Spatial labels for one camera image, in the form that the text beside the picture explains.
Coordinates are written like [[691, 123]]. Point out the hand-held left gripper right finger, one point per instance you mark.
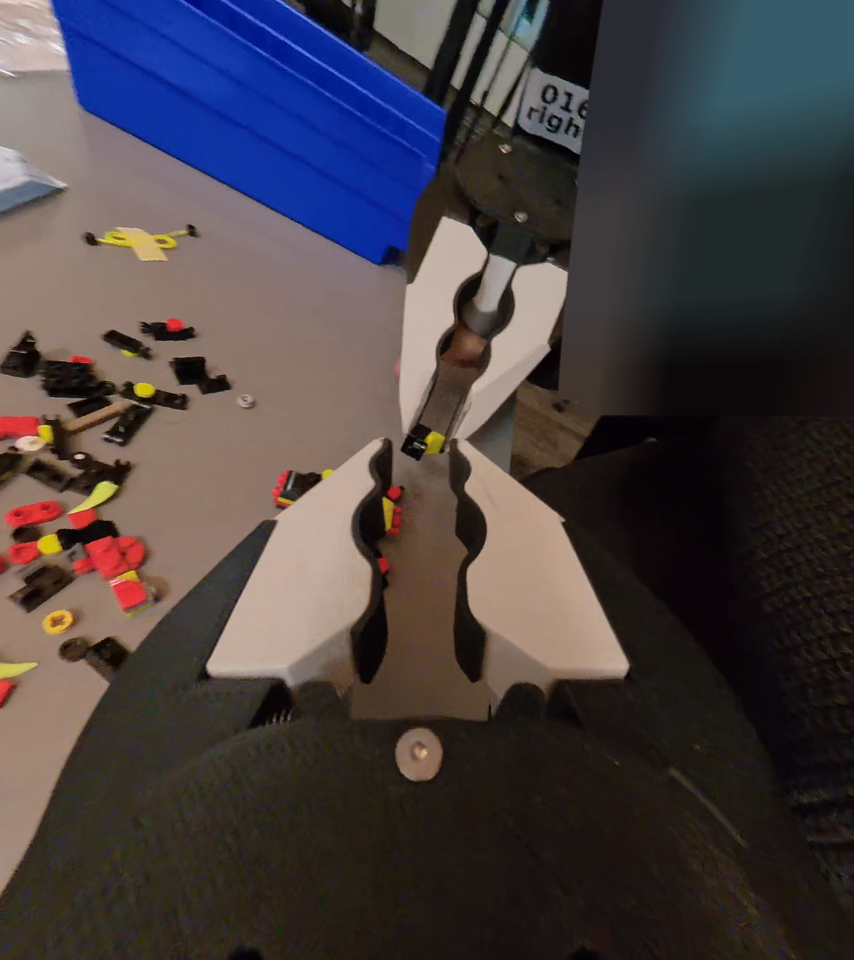
[[539, 600]]

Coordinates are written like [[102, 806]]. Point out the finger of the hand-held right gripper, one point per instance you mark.
[[528, 330], [427, 315]]

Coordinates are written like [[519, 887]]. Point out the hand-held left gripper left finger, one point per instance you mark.
[[292, 592]]

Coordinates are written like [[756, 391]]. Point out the black red yellow lego car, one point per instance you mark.
[[295, 487]]

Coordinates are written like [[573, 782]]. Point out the small black yellow lego piece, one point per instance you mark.
[[421, 444]]

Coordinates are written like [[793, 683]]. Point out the pile of loose lego pieces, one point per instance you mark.
[[115, 555]]

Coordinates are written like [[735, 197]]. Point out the person's right hand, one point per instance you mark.
[[466, 349]]

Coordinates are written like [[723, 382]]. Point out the black tripod legs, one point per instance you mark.
[[446, 67]]

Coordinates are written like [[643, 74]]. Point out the person's black knit clothing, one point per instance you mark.
[[809, 562]]

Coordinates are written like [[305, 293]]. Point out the stacked blue plastic bins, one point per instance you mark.
[[246, 97]]

